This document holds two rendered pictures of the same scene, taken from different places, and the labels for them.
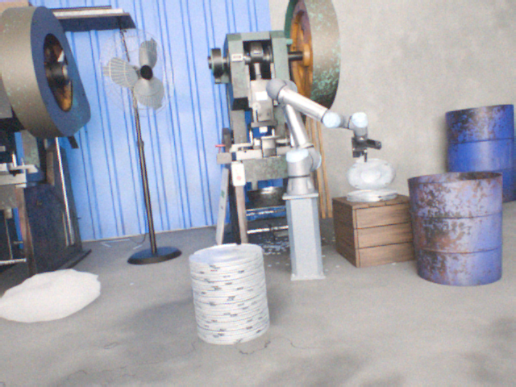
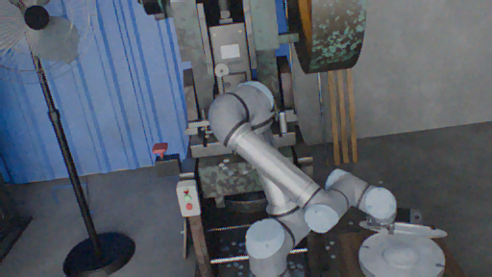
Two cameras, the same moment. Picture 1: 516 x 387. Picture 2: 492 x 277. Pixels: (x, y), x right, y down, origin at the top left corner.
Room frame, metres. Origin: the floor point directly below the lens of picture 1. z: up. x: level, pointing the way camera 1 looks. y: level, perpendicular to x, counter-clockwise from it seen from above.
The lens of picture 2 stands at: (1.07, -0.39, 1.51)
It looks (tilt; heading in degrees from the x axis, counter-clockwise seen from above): 24 degrees down; 10
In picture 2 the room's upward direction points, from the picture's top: 8 degrees counter-clockwise
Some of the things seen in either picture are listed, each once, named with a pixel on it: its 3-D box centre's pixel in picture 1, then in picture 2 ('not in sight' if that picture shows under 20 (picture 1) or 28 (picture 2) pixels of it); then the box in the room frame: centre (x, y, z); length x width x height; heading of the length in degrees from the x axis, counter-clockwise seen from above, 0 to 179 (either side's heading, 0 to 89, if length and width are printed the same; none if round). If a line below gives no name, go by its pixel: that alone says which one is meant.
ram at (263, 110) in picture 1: (260, 100); (231, 55); (2.93, -0.07, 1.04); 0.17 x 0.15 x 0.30; 8
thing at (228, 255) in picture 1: (225, 253); not in sight; (1.61, 0.16, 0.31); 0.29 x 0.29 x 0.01
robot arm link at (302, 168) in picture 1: (298, 161); (267, 246); (2.22, -0.22, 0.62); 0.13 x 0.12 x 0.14; 149
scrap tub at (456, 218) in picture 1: (455, 225); not in sight; (1.98, -0.93, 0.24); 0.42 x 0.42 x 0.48
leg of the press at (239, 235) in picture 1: (230, 186); (194, 168); (3.07, 0.22, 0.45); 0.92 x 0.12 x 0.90; 8
